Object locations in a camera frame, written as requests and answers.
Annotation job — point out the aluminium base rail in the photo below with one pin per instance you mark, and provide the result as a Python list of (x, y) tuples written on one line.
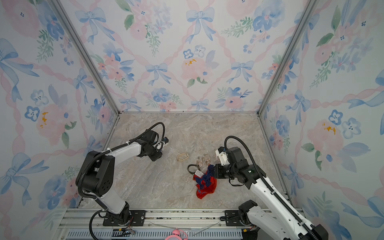
[(185, 219)]

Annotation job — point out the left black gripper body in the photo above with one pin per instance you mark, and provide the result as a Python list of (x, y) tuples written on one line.
[(154, 154)]

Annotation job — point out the red blue patterned cloth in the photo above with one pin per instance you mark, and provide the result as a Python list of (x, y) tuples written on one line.
[(207, 184)]

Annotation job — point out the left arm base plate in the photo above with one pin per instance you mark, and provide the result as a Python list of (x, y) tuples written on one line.
[(132, 218)]

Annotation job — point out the gold bracelet watch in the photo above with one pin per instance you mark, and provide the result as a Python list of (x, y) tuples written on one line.
[(206, 159)]

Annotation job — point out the pink round object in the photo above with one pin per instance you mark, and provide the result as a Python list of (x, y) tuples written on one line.
[(177, 235)]

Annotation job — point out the small gold watch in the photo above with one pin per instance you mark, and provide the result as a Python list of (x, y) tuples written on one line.
[(200, 162)]

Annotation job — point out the black watch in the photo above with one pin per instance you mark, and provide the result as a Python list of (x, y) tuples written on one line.
[(192, 168)]

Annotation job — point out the white cloth care label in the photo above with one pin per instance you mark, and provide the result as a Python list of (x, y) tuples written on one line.
[(199, 174)]

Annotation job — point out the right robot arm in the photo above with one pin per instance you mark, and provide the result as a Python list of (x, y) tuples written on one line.
[(286, 223)]

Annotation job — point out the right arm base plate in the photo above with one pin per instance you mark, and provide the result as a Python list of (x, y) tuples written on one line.
[(238, 218)]

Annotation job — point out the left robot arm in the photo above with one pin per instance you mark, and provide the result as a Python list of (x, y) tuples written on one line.
[(96, 176)]

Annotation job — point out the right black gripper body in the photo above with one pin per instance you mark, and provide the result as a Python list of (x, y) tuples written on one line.
[(221, 171)]

